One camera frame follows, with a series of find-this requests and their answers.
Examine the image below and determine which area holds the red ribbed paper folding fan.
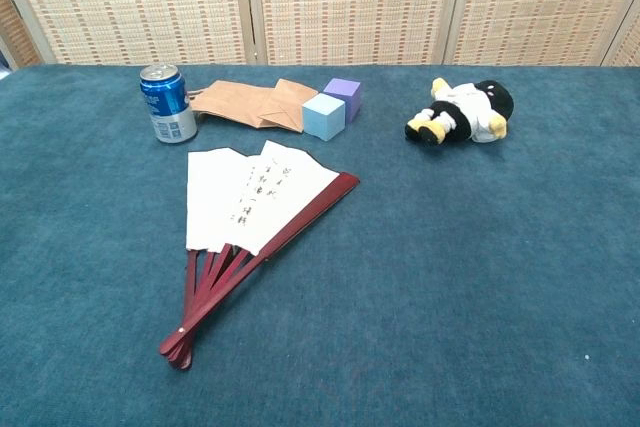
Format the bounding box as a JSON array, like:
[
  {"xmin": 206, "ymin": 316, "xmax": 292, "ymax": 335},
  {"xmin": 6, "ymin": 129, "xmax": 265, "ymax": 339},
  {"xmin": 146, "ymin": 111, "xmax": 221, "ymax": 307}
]
[{"xmin": 158, "ymin": 139, "xmax": 361, "ymax": 372}]

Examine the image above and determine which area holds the light blue foam cube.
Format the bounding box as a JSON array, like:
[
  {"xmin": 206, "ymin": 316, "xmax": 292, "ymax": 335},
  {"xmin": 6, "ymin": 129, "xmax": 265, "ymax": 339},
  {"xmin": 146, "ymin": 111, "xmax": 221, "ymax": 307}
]
[{"xmin": 301, "ymin": 93, "xmax": 347, "ymax": 142}]

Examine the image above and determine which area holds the purple foam cube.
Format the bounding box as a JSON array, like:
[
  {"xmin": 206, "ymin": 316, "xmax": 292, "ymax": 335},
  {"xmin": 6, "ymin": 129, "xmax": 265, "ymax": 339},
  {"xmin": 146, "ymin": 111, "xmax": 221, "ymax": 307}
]
[{"xmin": 322, "ymin": 77, "xmax": 363, "ymax": 124}]

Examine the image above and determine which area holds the brown paper bag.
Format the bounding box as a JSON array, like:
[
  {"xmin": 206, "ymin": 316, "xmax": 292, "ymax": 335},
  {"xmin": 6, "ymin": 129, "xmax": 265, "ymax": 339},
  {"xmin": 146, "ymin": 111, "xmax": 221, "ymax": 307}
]
[{"xmin": 185, "ymin": 78, "xmax": 320, "ymax": 134}]

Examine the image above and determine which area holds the blue table cloth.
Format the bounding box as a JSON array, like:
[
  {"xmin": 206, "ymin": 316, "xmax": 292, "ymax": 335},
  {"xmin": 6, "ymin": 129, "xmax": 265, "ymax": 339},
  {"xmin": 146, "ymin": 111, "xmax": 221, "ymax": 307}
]
[{"xmin": 0, "ymin": 63, "xmax": 640, "ymax": 427}]

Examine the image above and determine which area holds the black white plush doll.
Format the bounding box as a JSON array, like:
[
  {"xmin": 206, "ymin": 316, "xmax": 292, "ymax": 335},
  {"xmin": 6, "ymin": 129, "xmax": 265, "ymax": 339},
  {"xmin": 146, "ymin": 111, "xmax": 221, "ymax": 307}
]
[{"xmin": 403, "ymin": 77, "xmax": 516, "ymax": 147}]

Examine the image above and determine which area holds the blue soda can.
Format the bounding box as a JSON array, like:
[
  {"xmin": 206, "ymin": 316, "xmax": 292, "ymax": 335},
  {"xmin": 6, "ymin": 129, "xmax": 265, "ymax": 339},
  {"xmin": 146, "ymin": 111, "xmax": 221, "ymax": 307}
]
[{"xmin": 138, "ymin": 63, "xmax": 199, "ymax": 144}]

